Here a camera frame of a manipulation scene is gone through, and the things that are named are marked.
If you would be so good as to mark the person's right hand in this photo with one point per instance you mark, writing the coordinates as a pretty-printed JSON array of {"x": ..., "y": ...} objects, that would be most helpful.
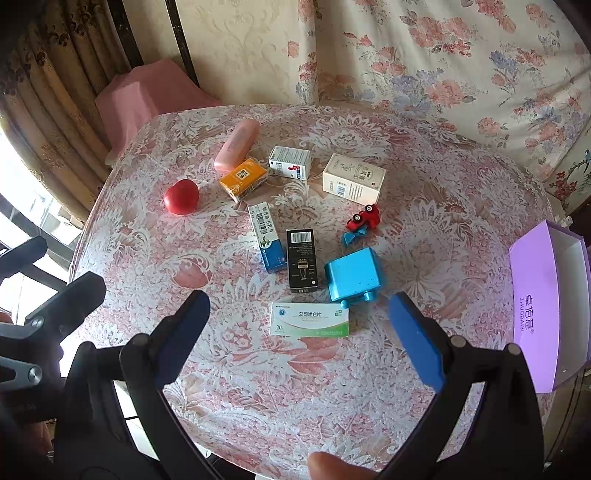
[{"x": 339, "y": 467}]

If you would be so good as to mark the dark wooden post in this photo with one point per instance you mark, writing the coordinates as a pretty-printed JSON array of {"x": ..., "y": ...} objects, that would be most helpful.
[{"x": 178, "y": 41}]

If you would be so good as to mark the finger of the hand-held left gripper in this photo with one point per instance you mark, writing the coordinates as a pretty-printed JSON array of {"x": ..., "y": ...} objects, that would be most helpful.
[
  {"x": 25, "y": 256},
  {"x": 69, "y": 300}
]

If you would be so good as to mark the red tomato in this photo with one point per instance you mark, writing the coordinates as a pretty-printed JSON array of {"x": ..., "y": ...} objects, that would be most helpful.
[{"x": 181, "y": 197}]

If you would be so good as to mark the red toy car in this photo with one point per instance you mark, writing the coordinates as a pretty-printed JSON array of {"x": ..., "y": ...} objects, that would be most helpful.
[{"x": 364, "y": 217}]

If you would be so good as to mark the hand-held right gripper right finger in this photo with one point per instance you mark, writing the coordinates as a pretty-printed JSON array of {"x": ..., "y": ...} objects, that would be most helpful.
[{"x": 415, "y": 341}]

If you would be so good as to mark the blue toy block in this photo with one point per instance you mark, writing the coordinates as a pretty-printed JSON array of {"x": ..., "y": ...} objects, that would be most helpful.
[{"x": 353, "y": 277}]

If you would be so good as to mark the white box with red print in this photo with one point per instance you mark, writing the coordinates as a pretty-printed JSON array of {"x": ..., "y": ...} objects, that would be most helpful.
[{"x": 286, "y": 161}]

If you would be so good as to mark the white and blue slim box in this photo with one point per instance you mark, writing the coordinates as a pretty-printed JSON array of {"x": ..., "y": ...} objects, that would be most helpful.
[{"x": 267, "y": 240}]

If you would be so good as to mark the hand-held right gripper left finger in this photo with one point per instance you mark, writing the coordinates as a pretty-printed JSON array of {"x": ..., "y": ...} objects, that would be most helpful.
[{"x": 184, "y": 337}]

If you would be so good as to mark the cream box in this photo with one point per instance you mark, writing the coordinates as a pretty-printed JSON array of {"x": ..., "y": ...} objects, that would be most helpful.
[{"x": 353, "y": 177}]

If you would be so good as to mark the small blue toy piece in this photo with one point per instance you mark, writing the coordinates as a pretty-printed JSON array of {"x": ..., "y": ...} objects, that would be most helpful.
[{"x": 349, "y": 237}]

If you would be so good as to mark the floral bed sheet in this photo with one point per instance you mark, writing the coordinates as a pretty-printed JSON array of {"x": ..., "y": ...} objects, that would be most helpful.
[{"x": 438, "y": 69}]

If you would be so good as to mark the purple box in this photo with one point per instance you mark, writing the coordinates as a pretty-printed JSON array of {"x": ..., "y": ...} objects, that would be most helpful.
[{"x": 535, "y": 295}]

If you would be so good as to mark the black box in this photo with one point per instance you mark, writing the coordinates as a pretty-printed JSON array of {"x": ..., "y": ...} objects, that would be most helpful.
[{"x": 302, "y": 261}]

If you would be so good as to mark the beige patterned curtain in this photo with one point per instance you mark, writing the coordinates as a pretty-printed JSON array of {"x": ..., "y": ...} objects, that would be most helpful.
[{"x": 46, "y": 92}]

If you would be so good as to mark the window with dark railing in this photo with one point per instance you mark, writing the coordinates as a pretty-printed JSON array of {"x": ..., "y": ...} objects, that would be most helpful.
[{"x": 27, "y": 203}]

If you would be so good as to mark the pink oblong case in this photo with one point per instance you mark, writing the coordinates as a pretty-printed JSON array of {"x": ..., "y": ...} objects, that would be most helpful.
[{"x": 235, "y": 143}]

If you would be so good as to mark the white and green medicine box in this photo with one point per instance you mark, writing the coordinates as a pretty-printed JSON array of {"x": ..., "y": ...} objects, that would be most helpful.
[{"x": 309, "y": 321}]

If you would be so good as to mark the painted floral panel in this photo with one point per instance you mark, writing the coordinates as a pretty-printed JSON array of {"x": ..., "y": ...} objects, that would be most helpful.
[{"x": 572, "y": 170}]

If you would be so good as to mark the orange box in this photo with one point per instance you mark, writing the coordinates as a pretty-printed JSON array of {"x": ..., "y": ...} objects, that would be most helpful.
[{"x": 242, "y": 177}]

